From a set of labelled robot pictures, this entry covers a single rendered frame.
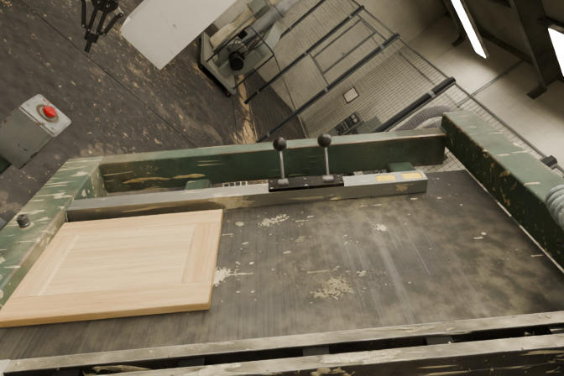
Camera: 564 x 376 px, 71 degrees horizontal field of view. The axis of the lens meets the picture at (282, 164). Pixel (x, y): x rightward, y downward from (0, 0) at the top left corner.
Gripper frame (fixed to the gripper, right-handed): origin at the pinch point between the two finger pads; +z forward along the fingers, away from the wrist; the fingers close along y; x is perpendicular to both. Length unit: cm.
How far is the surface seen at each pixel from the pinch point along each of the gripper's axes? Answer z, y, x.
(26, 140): 22.2, -7.6, -29.7
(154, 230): 9, 24, -66
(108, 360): -2, 13, -103
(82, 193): 24, 9, -43
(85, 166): 26.1, 9.1, -30.0
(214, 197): 0, 37, -59
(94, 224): 19, 13, -59
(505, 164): -47, 89, -77
